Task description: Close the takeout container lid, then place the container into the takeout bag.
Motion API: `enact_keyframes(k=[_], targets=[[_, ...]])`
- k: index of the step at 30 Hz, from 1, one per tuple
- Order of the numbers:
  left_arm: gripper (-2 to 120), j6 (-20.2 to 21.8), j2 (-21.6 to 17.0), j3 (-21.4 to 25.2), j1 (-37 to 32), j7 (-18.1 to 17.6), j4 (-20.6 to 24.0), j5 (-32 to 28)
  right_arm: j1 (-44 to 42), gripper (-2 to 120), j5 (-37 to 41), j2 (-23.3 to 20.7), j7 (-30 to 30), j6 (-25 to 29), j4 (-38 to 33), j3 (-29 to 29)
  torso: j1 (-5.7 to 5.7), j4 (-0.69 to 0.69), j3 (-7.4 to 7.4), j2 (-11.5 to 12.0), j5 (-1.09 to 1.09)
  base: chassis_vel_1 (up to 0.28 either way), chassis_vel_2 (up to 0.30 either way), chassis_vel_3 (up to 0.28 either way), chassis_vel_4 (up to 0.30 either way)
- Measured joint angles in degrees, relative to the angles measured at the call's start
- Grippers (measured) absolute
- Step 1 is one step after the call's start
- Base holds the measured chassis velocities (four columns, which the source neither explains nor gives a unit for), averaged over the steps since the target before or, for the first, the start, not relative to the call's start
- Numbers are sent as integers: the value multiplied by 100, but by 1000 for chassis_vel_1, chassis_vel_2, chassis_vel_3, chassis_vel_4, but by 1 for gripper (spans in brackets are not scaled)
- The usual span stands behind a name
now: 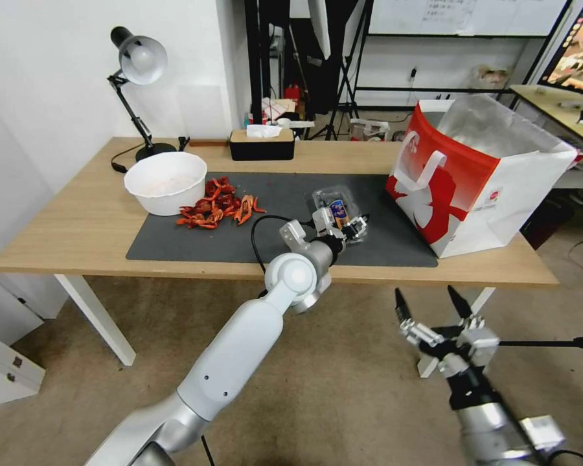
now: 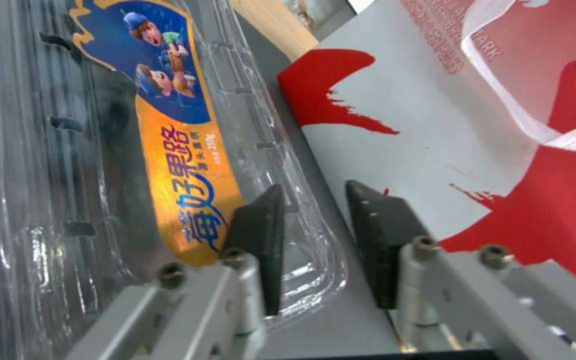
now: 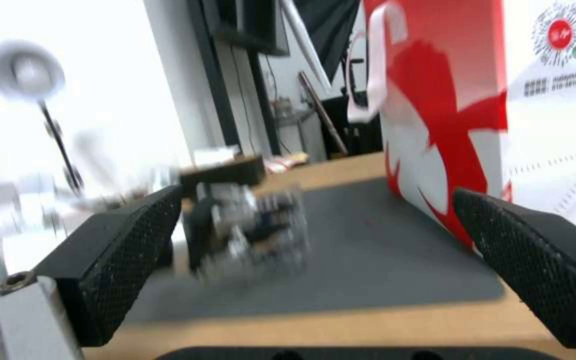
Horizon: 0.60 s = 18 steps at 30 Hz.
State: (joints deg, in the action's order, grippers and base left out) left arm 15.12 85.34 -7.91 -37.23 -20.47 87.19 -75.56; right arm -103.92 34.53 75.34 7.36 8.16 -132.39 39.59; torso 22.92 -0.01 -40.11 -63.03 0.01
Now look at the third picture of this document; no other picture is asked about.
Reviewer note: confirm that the black photo softbox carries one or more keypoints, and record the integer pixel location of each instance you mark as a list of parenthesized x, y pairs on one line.
[(328, 30)]

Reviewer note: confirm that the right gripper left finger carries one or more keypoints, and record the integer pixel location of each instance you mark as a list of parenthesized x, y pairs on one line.
[(113, 262)]

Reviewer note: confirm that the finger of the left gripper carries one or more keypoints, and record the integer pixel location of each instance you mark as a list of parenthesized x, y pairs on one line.
[(203, 232)]

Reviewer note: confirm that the white round desk lamp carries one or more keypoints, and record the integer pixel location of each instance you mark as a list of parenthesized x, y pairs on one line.
[(28, 71)]

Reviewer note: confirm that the red and white snack packet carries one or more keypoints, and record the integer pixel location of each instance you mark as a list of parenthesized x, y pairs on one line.
[(285, 162)]

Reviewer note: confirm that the red and white takeout bag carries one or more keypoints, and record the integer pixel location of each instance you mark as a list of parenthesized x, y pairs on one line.
[(448, 112)]

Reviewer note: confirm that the black cabinet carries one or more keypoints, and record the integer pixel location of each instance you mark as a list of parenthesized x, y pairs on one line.
[(353, 127)]

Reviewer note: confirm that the dark grey table mat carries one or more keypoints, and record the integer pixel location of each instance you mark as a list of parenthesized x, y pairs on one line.
[(393, 262)]

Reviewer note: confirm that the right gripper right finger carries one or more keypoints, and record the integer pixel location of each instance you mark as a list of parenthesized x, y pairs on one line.
[(533, 255)]

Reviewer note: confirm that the clear plastic takeout container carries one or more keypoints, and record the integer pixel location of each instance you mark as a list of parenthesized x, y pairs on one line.
[(288, 225)]

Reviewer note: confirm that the brown wooden stick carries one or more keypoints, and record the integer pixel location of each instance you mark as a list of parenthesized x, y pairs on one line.
[(320, 108)]

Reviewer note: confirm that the black monitor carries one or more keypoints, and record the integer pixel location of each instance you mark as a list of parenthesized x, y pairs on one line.
[(248, 26)]

